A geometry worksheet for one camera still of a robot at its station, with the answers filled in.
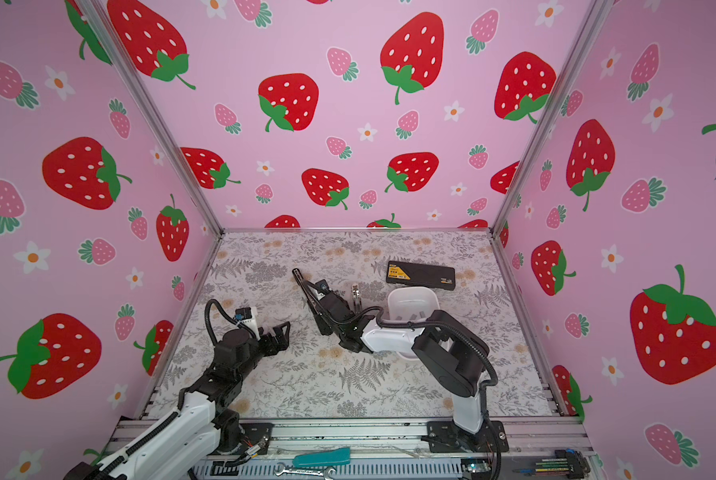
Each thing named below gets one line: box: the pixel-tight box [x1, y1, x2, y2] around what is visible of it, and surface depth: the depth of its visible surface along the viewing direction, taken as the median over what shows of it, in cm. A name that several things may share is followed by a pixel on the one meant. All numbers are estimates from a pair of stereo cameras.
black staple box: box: [386, 260, 456, 291], surface depth 107 cm
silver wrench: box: [276, 462, 338, 480], surface depth 71 cm
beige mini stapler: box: [352, 283, 362, 308], surface depth 100 cm
